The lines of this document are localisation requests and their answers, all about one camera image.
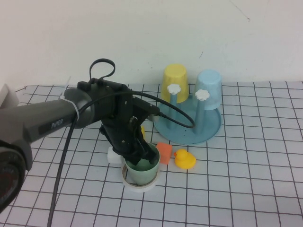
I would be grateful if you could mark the light blue plastic cup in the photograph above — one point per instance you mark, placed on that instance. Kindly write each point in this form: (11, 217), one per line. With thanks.
(209, 80)

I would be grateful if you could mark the white grid tablecloth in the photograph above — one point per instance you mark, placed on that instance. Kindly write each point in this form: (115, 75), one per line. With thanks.
(236, 177)

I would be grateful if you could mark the yellow plastic cup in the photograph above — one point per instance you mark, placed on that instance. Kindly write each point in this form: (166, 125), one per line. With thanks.
(175, 75)

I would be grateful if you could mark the green plastic cup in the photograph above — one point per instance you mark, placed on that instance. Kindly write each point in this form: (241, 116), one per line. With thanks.
(142, 175)

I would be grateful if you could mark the yellow foam cube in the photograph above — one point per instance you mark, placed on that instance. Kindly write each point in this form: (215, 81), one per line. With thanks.
(142, 132)

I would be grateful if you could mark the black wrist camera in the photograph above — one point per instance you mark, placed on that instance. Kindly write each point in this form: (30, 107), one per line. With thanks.
(144, 106)

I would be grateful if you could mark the white zip tie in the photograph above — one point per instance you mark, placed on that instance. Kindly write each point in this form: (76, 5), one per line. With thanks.
(76, 113)

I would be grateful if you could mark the orange foam cube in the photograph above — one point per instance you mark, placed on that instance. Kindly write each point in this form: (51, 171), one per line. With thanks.
(164, 151)

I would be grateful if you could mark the white board panel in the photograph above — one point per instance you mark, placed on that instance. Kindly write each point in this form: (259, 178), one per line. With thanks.
(7, 97)

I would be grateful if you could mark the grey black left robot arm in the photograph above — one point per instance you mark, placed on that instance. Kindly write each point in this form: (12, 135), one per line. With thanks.
(47, 118)

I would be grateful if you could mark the white tape roll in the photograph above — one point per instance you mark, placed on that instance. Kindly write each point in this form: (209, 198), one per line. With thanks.
(139, 189)

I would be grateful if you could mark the blue cup stand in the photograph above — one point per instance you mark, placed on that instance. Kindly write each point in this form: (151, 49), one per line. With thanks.
(189, 134)

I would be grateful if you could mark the yellow rubber duck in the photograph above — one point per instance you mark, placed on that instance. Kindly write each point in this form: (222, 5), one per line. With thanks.
(184, 160)

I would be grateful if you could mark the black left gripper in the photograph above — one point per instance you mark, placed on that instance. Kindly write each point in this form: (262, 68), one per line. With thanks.
(123, 132)

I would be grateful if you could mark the white foam cube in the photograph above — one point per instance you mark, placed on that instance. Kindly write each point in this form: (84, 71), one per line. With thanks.
(113, 158)

